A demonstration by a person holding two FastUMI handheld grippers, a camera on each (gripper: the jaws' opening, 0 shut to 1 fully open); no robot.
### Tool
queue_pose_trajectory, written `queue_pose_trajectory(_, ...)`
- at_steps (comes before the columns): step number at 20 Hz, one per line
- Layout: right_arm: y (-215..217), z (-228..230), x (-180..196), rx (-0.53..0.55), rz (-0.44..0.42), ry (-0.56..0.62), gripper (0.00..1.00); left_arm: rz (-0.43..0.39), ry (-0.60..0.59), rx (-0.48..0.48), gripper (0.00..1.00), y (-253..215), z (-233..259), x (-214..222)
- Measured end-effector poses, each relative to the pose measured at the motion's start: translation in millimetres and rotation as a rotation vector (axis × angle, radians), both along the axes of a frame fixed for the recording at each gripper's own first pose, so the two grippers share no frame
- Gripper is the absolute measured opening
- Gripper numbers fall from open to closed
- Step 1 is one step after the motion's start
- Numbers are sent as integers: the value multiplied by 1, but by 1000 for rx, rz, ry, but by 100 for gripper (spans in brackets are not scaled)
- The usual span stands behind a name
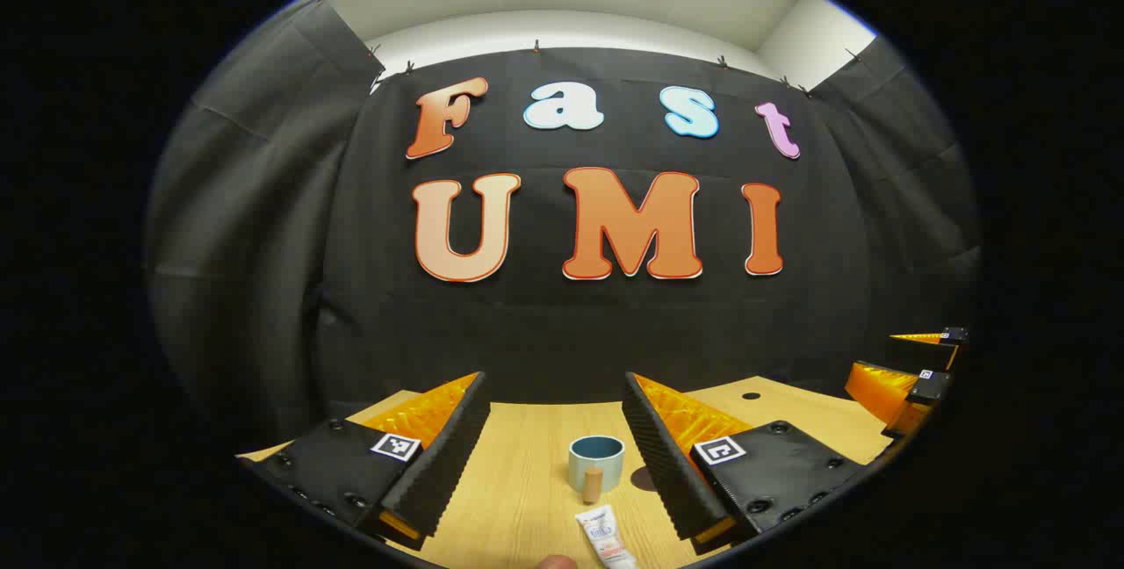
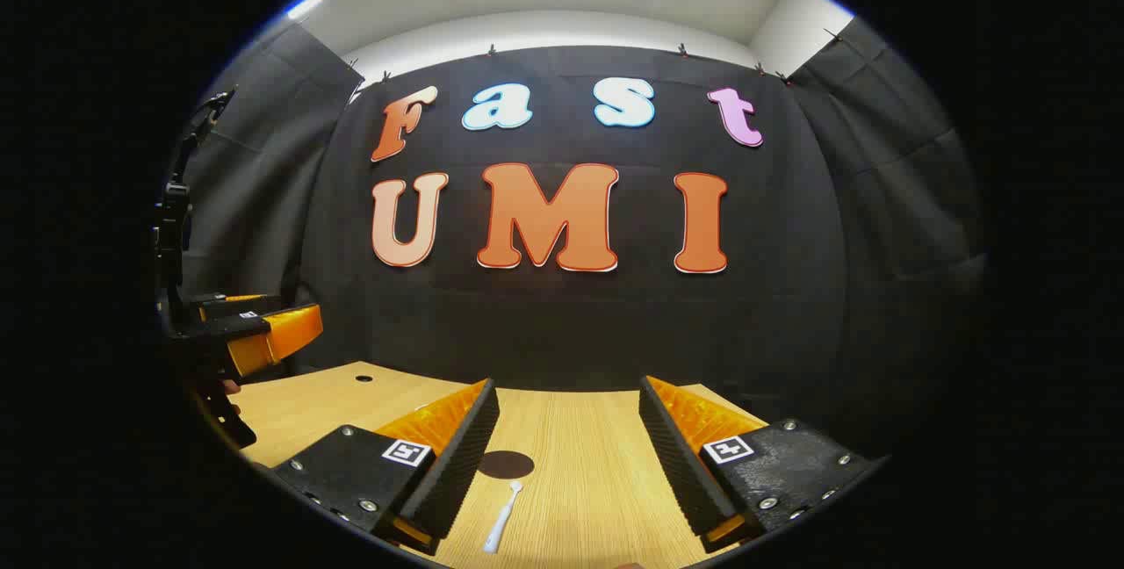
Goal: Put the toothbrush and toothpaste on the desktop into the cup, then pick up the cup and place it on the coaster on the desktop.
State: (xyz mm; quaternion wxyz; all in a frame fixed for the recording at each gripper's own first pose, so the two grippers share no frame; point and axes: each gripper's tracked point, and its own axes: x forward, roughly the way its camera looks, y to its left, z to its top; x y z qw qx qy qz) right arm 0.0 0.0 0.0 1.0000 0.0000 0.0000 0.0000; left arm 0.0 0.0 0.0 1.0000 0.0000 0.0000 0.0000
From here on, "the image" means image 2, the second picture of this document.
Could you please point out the wooden desktop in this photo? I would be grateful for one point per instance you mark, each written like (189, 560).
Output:
(588, 499)

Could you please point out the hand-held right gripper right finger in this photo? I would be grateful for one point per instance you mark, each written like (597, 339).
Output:
(676, 464)

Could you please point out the black backdrop cloth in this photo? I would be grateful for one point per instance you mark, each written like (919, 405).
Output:
(562, 323)

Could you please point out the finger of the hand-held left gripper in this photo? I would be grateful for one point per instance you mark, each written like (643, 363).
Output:
(277, 336)
(237, 306)

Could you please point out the ceiling light panel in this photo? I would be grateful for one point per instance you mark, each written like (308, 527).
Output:
(304, 6)

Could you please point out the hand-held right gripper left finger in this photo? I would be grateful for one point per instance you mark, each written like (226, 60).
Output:
(457, 464)

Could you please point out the dark brown round coaster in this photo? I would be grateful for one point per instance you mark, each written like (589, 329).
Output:
(507, 464)

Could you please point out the white toothbrush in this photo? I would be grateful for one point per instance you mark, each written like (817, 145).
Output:
(502, 521)

